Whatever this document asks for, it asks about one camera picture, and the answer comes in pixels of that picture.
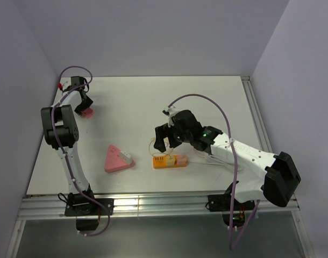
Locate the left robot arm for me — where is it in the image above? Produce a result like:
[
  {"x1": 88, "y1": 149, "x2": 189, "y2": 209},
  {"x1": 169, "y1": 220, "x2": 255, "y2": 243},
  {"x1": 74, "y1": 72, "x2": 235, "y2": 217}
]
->
[{"x1": 41, "y1": 76, "x2": 97, "y2": 214}]

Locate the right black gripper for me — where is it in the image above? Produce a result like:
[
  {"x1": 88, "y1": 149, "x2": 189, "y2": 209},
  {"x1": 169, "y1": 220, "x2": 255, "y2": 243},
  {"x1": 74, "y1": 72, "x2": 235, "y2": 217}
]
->
[{"x1": 154, "y1": 120, "x2": 192, "y2": 152}]

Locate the yellow plug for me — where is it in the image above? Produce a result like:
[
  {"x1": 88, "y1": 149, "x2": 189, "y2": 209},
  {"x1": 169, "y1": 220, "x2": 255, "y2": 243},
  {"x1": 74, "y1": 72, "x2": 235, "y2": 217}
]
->
[{"x1": 165, "y1": 156, "x2": 176, "y2": 166}]

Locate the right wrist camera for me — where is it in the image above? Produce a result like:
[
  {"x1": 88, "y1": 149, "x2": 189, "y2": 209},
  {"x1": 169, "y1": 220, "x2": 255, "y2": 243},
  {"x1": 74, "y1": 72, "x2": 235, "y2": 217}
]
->
[{"x1": 163, "y1": 105, "x2": 180, "y2": 127}]

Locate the white square charger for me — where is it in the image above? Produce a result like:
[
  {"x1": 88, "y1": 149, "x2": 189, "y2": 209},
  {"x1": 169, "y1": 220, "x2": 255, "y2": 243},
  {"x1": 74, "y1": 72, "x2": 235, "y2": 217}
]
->
[{"x1": 119, "y1": 151, "x2": 133, "y2": 164}]

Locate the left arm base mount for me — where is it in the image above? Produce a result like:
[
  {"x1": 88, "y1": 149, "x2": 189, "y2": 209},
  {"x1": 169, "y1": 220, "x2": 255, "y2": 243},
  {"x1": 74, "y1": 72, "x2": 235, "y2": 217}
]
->
[{"x1": 58, "y1": 193, "x2": 114, "y2": 233}]

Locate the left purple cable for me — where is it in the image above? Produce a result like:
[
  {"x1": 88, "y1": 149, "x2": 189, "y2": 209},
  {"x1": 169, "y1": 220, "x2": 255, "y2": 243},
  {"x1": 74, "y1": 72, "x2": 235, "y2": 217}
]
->
[{"x1": 51, "y1": 65, "x2": 111, "y2": 237}]

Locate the white power strip cord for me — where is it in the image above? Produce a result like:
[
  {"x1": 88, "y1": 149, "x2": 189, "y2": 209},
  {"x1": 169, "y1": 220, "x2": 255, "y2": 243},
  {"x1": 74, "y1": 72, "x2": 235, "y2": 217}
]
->
[{"x1": 187, "y1": 155, "x2": 245, "y2": 174}]

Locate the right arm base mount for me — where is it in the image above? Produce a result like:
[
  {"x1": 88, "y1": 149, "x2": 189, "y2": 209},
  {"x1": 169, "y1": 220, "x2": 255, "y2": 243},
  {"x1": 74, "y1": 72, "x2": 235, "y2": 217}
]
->
[{"x1": 205, "y1": 186, "x2": 255, "y2": 228}]

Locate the yellow cable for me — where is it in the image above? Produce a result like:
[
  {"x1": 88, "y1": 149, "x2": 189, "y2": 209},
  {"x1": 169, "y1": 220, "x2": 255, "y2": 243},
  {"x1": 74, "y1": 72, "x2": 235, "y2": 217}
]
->
[{"x1": 148, "y1": 137, "x2": 174, "y2": 159}]

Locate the aluminium rail frame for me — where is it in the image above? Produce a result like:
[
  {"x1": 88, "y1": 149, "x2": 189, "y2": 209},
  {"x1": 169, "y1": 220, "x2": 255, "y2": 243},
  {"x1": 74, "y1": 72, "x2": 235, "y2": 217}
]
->
[{"x1": 5, "y1": 75, "x2": 315, "y2": 258}]

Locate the pink triangular power strip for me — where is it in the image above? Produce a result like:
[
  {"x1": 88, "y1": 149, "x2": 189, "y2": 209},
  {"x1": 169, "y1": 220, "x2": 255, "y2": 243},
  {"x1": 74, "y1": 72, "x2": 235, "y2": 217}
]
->
[{"x1": 104, "y1": 145, "x2": 135, "y2": 173}]

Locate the pink square charger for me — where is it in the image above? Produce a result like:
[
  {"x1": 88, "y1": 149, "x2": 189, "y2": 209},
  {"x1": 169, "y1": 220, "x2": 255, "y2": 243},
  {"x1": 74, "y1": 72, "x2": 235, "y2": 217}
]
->
[{"x1": 79, "y1": 107, "x2": 94, "y2": 119}]

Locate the orange power strip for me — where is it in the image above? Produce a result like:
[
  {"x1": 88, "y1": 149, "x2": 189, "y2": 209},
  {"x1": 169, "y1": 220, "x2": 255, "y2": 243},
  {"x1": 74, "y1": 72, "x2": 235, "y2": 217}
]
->
[{"x1": 153, "y1": 155, "x2": 189, "y2": 169}]

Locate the pink plug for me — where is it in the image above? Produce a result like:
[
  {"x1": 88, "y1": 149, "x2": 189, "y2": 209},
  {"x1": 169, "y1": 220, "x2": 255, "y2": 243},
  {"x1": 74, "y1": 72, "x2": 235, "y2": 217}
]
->
[{"x1": 176, "y1": 155, "x2": 188, "y2": 166}]

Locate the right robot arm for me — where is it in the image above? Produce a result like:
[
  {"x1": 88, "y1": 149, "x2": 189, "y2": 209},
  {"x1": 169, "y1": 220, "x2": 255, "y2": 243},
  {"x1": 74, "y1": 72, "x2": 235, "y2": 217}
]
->
[{"x1": 154, "y1": 108, "x2": 301, "y2": 210}]

